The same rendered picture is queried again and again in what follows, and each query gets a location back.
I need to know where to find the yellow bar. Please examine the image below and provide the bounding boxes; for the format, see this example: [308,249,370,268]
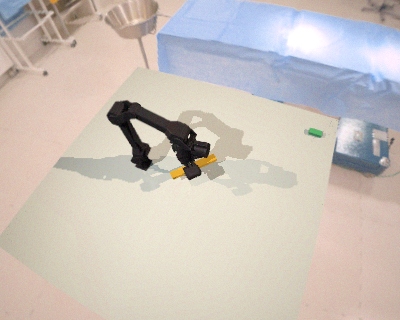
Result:
[170,154,217,180]

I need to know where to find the small green block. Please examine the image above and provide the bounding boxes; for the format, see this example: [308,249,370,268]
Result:
[309,128,322,138]

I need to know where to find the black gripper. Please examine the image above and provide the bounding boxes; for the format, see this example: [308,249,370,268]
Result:
[171,144,202,180]

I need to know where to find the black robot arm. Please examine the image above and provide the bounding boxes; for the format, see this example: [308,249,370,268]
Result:
[106,100,210,171]

